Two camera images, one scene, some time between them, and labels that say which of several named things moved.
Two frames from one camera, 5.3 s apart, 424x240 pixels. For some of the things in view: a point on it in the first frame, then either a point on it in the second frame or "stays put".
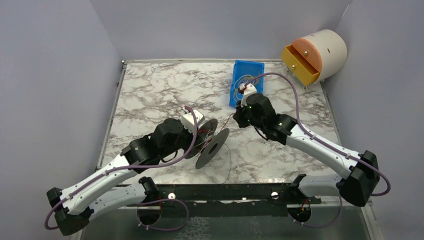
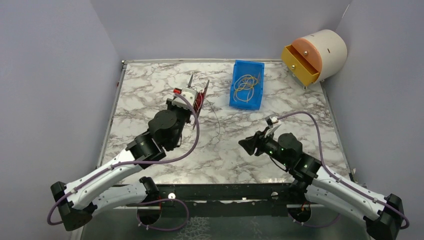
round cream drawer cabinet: x=317 y=57 stays put
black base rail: x=230 y=199 stays put
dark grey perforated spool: x=207 y=142 -> x=200 y=95
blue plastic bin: x=244 y=72 stays put
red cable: x=208 y=130 -> x=199 y=101
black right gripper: x=239 y=116 -> x=260 y=142
